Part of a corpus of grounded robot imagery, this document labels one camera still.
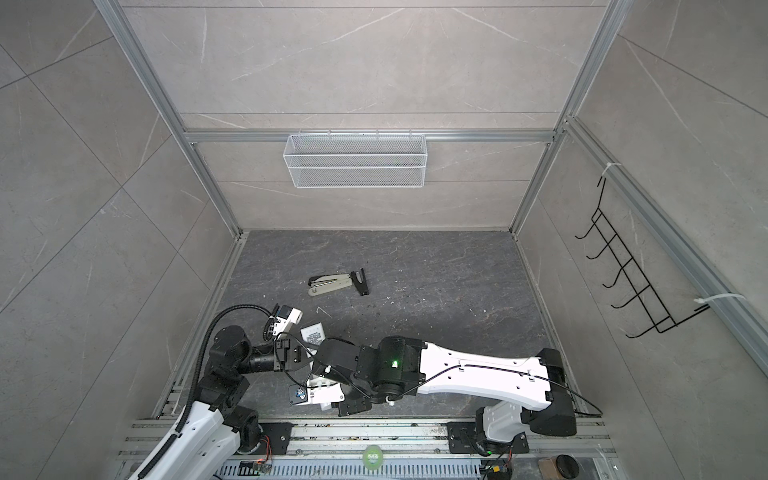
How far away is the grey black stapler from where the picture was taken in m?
1.03

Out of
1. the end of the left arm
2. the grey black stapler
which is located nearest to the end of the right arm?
the end of the left arm

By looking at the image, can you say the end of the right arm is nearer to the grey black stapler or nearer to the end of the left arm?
the end of the left arm
